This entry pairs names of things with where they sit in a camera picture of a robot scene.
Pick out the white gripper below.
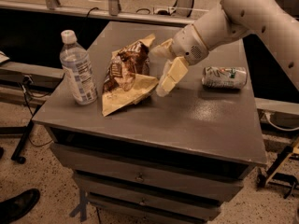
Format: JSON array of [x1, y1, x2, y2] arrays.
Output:
[[149, 24, 209, 97]]

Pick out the brown sea salt chip bag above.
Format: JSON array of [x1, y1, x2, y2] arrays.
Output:
[[102, 34, 159, 117]]

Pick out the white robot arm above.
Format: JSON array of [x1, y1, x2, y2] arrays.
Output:
[[151, 0, 299, 97]]

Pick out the clear plastic water bottle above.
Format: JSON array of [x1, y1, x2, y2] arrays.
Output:
[[60, 30, 98, 105]]

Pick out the white green soda can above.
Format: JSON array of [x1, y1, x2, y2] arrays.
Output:
[[202, 66, 248, 89]]

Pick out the grey drawer cabinet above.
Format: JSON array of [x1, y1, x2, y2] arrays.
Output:
[[32, 21, 268, 224]]

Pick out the yellow black floor stand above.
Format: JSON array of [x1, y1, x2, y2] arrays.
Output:
[[257, 136, 299, 199]]

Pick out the black stand leg with wheel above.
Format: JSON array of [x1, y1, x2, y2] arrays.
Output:
[[10, 105, 43, 165]]

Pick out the black leather shoe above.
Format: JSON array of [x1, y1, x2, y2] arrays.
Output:
[[0, 189, 40, 224]]

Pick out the black cable on ledge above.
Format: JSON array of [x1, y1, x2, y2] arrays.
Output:
[[76, 7, 100, 39]]

